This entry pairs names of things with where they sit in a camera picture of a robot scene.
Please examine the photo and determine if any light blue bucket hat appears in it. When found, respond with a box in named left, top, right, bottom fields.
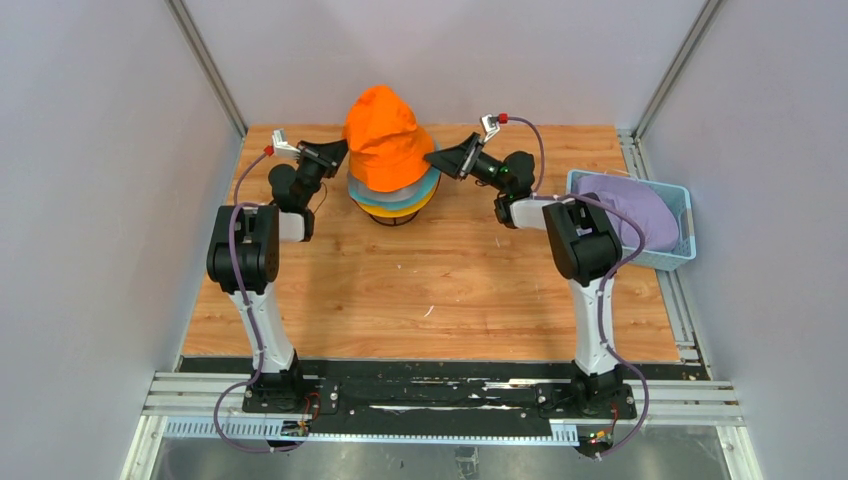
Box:
left=347, top=140, right=440, bottom=218

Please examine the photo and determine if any aluminium frame rail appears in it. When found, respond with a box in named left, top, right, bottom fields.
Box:
left=121, top=373, right=763, bottom=479

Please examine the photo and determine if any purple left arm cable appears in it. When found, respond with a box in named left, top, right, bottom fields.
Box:
left=211, top=148, right=313, bottom=455

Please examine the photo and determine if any lavender hat in basket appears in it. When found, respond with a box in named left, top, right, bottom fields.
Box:
left=572, top=174, right=680, bottom=252

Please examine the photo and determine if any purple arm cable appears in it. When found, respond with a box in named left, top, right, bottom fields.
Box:
left=211, top=148, right=313, bottom=455
left=506, top=115, right=651, bottom=460

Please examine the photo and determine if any light blue plastic basket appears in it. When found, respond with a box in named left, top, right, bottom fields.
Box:
left=567, top=170, right=696, bottom=271

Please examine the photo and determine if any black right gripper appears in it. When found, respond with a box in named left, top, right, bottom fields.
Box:
left=424, top=133, right=509, bottom=195

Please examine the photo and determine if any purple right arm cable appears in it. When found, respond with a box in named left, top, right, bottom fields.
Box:
left=506, top=115, right=651, bottom=460

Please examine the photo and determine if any yellow bucket hat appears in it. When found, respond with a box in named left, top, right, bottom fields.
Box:
left=348, top=179, right=440, bottom=217

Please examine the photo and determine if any orange hat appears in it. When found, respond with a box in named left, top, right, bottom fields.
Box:
left=342, top=85, right=435, bottom=193

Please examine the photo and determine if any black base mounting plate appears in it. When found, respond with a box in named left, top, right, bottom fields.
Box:
left=205, top=357, right=639, bottom=439

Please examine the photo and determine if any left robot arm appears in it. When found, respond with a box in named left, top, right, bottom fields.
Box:
left=206, top=140, right=348, bottom=413

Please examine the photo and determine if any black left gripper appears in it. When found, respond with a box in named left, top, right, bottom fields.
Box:
left=293, top=140, right=352, bottom=209

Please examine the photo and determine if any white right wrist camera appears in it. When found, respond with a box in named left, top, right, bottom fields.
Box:
left=480, top=113, right=509, bottom=145

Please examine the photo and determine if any grey hat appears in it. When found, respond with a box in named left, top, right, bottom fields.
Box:
left=347, top=168, right=440, bottom=202

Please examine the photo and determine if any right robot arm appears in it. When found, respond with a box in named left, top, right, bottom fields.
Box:
left=424, top=133, right=624, bottom=417

